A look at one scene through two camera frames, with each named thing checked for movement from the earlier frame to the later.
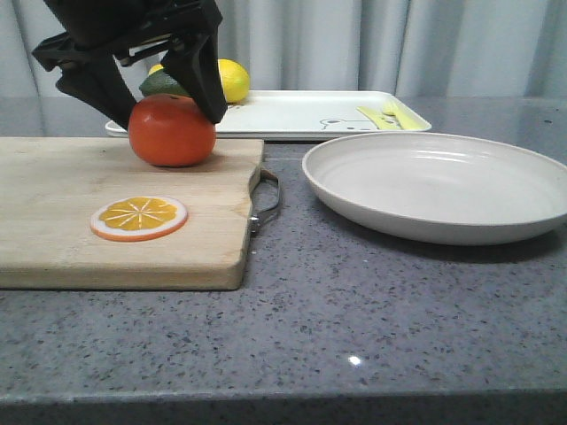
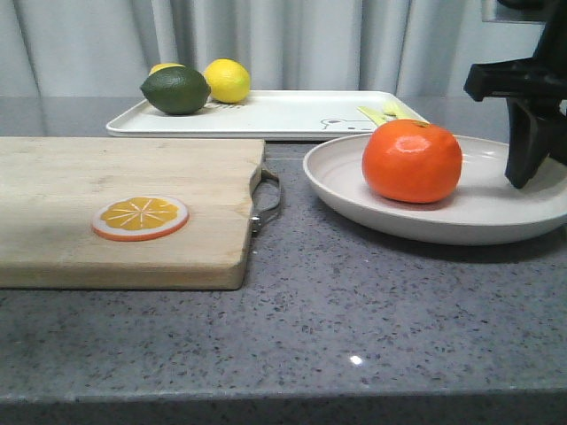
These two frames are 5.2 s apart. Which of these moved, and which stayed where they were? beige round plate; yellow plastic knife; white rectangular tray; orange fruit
Moved: orange fruit
Stayed: white rectangular tray; yellow plastic knife; beige round plate
